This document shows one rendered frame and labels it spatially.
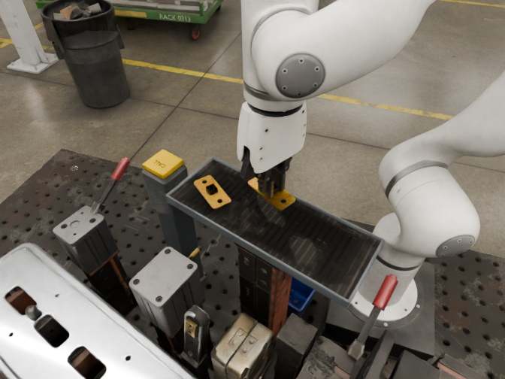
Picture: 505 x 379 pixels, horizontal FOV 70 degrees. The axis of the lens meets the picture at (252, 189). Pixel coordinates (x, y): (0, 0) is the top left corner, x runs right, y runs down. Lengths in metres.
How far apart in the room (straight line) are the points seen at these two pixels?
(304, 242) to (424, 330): 0.50
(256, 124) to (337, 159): 2.13
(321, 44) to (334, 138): 2.42
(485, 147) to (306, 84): 0.38
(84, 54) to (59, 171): 1.55
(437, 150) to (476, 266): 0.66
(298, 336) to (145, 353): 0.28
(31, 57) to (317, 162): 2.83
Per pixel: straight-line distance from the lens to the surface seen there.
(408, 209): 0.69
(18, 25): 4.01
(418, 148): 0.72
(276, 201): 0.59
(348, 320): 0.98
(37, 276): 0.87
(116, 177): 0.83
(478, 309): 1.23
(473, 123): 0.66
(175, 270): 0.65
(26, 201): 1.53
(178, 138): 2.75
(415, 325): 1.02
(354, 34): 0.35
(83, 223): 0.84
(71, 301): 0.81
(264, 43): 0.36
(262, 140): 0.48
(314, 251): 0.60
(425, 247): 0.68
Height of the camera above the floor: 1.65
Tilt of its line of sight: 46 degrees down
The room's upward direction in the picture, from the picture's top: straight up
